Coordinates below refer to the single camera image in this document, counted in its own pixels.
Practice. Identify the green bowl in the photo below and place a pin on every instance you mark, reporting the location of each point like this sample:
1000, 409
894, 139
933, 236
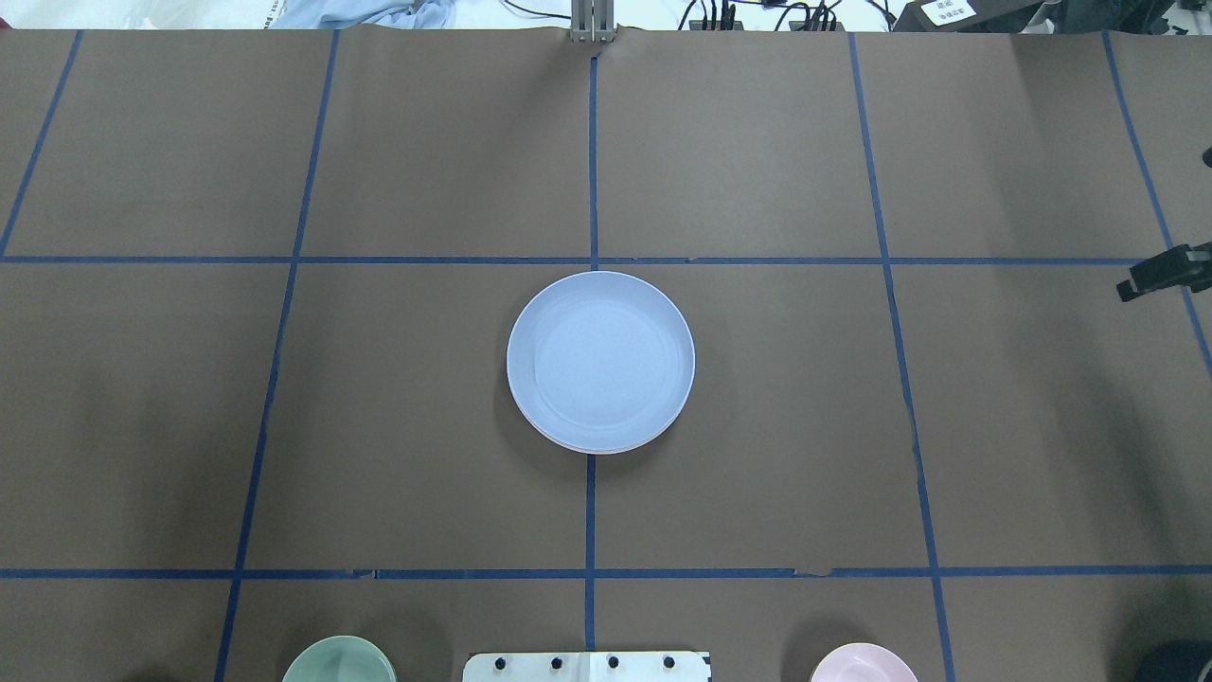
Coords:
341, 658

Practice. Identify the aluminium frame post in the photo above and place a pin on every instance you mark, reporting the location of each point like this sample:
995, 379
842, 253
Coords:
592, 21

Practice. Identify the pink plate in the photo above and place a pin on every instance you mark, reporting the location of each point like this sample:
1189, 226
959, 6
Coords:
602, 438

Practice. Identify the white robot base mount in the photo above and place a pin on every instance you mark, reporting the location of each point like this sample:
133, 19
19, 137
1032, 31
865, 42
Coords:
589, 666

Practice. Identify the pink bowl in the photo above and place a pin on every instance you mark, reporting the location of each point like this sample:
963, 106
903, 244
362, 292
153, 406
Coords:
861, 661

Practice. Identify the dark blue pot with lid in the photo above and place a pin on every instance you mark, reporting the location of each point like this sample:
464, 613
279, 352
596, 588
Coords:
1177, 660

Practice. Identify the light blue cloth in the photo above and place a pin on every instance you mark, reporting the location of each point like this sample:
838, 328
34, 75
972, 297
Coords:
333, 15

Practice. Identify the blue plate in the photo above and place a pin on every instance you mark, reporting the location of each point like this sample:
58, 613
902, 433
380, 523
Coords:
600, 346

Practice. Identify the black box with label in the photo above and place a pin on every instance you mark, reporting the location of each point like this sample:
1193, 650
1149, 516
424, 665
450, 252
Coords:
994, 17

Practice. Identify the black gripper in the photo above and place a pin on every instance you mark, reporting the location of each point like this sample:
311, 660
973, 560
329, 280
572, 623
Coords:
1163, 273

